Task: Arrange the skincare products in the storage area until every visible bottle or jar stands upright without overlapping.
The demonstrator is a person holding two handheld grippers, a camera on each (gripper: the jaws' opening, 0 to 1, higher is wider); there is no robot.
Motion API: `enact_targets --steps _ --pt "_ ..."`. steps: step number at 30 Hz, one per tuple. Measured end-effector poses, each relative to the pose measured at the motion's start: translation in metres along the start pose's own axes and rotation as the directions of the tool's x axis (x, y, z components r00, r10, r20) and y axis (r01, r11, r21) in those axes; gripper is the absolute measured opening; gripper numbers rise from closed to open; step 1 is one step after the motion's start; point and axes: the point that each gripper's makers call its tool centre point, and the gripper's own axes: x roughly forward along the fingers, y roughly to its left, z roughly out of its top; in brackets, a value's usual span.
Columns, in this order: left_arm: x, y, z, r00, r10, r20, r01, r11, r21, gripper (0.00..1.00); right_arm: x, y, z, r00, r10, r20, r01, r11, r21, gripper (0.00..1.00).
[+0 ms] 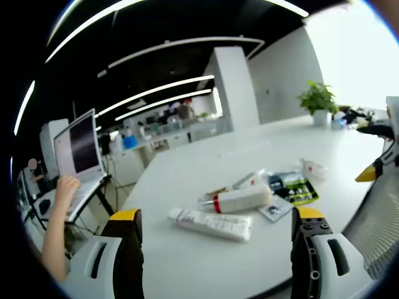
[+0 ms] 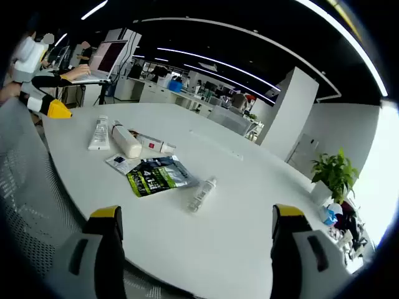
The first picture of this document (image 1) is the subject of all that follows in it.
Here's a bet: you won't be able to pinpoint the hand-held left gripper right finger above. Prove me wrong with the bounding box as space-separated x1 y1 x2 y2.
289 206 366 299

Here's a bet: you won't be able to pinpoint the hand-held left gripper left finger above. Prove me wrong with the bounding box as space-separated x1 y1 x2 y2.
69 207 145 299

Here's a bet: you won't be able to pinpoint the clear skincare sachet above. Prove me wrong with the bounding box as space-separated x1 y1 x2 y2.
257 194 294 223

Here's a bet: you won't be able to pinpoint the green black skincare pack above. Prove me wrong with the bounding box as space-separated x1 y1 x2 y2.
267 170 320 207

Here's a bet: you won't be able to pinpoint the red skincare bottle clear cap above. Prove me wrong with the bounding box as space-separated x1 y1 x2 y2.
197 183 272 215

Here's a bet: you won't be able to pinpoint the white skincare tube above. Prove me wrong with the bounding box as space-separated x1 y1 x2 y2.
167 207 254 243

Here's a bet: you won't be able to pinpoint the potted green plant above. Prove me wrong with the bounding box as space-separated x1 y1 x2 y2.
297 80 340 127

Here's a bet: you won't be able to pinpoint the white side desk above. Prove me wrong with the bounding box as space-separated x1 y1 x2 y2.
18 174 116 237

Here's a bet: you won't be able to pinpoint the silver laptop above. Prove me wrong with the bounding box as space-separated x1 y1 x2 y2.
52 108 108 222

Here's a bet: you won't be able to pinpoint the white office counter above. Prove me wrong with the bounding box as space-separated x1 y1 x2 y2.
105 116 233 175

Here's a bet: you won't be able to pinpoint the ceiling light strips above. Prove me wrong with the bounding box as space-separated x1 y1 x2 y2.
14 0 309 136

